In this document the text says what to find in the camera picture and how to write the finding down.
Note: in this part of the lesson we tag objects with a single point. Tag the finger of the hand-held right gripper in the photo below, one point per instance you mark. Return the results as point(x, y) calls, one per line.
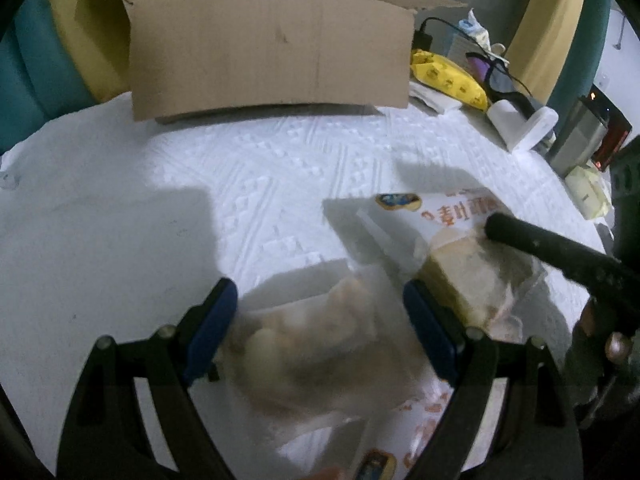
point(550, 252)

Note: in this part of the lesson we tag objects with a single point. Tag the white paper napkin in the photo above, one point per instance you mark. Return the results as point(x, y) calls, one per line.
point(435, 97)

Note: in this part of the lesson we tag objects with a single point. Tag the white embossed tablecloth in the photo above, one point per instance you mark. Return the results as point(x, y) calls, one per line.
point(175, 200)

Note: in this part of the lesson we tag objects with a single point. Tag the silver thermos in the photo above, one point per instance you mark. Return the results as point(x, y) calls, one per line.
point(577, 137)

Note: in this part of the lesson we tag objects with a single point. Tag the white bread packet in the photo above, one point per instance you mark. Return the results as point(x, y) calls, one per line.
point(320, 350)
point(470, 265)

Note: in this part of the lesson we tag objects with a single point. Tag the teal curtain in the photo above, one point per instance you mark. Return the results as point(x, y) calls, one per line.
point(585, 50)
point(30, 70)

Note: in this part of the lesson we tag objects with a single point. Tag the person's right hand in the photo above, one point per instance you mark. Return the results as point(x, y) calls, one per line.
point(617, 347)

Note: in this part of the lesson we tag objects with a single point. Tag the white blue crumpled bag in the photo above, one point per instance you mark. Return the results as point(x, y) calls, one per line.
point(475, 27)

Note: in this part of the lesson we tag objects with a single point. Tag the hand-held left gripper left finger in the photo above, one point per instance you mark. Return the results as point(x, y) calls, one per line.
point(210, 332)

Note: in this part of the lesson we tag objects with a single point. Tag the cream snack packet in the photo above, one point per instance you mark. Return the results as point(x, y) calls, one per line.
point(590, 192)

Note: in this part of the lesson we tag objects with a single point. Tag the yellow patterned snack packet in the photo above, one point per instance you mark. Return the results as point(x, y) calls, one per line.
point(447, 77)

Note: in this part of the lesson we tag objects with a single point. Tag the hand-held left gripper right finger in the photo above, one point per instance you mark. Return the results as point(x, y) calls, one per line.
point(427, 332)

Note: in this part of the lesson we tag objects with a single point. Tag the black glasses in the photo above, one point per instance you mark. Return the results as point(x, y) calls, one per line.
point(492, 72)

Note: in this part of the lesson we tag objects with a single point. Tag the black red device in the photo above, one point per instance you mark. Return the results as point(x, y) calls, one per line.
point(614, 132)

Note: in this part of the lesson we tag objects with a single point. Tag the yellow curtain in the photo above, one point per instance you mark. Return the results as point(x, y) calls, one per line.
point(550, 25)
point(87, 35)

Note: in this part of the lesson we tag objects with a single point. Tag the brown cardboard box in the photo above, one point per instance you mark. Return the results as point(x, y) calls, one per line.
point(270, 45)

